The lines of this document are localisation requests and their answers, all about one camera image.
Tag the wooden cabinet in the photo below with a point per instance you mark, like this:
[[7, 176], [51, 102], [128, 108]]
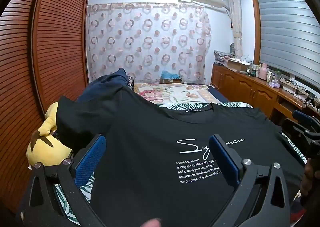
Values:
[[240, 89]]

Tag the pink thermos jug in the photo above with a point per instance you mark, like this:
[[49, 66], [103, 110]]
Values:
[[264, 71]]

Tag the cardboard box with blue bag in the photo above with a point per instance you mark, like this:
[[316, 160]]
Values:
[[170, 77]]

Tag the floral fabric bag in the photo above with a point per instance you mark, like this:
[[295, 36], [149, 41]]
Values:
[[223, 55]]

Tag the navy bed sheet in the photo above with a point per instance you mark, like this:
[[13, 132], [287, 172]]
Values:
[[216, 94]]

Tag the floral blanket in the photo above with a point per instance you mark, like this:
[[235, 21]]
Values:
[[170, 93]]

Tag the circle patterned curtain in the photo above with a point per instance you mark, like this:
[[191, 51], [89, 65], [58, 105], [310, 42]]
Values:
[[150, 41]]

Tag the folded navy cloth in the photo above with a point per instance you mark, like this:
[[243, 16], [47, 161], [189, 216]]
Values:
[[105, 85]]

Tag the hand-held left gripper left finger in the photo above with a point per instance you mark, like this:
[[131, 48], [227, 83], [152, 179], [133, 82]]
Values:
[[88, 160]]

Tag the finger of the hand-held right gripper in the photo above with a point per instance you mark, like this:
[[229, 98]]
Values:
[[302, 116]]

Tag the person's right hand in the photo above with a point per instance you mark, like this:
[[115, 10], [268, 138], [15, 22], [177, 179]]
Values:
[[312, 177]]

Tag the open cardboard box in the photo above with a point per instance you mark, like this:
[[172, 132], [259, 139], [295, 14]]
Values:
[[236, 64]]

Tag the wooden louvred wardrobe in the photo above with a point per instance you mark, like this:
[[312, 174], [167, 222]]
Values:
[[50, 54]]

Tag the beige window curtain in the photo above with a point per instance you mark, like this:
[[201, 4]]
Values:
[[236, 24]]

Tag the yellow plush toy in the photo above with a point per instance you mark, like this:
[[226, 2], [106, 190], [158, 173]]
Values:
[[47, 146]]

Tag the grey window blind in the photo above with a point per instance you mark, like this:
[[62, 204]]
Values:
[[287, 36]]

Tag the purple tissue box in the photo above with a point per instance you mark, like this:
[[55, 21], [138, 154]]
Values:
[[275, 83]]

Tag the green leaf print bedsheet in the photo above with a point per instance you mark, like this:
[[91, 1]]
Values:
[[180, 106]]

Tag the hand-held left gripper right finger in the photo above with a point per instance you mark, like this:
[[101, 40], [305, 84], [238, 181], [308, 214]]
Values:
[[226, 160]]

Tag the black printed t-shirt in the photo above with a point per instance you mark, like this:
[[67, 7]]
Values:
[[140, 156]]

